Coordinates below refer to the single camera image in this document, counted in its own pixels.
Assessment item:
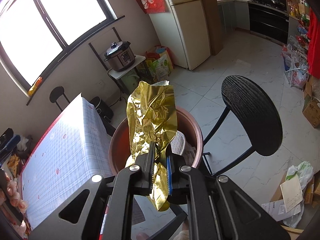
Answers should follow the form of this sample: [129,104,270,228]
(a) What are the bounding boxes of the gold foil wrapper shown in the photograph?
[125,80,177,211]

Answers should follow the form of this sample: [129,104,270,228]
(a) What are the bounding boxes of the black kitchen stove oven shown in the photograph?
[248,0,289,44]

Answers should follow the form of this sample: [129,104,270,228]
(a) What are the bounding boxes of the blue plaid tablecloth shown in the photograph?
[19,95,112,229]

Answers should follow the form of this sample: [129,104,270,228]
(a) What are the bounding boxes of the black chair near bin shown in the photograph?
[203,75,283,177]

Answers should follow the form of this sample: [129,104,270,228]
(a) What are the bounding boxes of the black round stool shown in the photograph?
[49,86,70,112]

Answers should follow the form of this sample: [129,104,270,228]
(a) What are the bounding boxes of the cardboard box on floor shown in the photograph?
[302,96,320,128]

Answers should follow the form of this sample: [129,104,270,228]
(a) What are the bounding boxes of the yellow bag on windowsill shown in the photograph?
[28,76,42,96]

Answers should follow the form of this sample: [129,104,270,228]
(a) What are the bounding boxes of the white folding side table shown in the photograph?
[107,55,146,95]

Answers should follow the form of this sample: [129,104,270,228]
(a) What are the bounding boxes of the green printed shopping bag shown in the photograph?
[145,46,174,82]

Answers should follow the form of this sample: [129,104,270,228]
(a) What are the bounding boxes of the silver black pressure cooker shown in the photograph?
[104,41,136,72]

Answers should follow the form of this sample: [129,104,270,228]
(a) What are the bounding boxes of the white refrigerator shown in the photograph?
[149,0,210,70]

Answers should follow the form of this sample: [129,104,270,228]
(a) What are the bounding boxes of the red apron hanging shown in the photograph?
[307,8,320,79]

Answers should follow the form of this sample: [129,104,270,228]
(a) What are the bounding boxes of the window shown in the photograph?
[1,0,119,99]

